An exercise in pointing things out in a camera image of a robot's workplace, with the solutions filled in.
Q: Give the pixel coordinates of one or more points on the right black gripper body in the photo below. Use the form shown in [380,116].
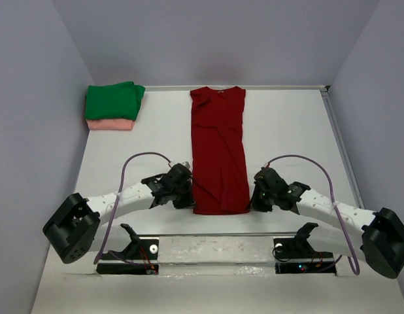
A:
[262,201]

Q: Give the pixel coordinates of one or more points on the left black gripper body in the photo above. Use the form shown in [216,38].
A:
[181,197]

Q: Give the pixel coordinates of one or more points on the red t shirt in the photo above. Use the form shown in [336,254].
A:
[220,182]

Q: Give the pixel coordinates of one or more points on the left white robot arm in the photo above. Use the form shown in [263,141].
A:
[72,228]

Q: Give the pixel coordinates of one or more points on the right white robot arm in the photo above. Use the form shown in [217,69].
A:
[375,237]

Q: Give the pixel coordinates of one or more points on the folded green t shirt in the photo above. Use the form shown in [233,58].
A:
[121,100]

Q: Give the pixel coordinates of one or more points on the folded pink t shirt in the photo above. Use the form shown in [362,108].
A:
[116,124]

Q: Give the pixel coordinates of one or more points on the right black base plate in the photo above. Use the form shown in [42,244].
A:
[294,255]

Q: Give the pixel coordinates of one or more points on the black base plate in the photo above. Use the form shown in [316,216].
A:
[294,255]
[138,257]

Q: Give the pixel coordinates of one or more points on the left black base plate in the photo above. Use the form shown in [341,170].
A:
[138,257]

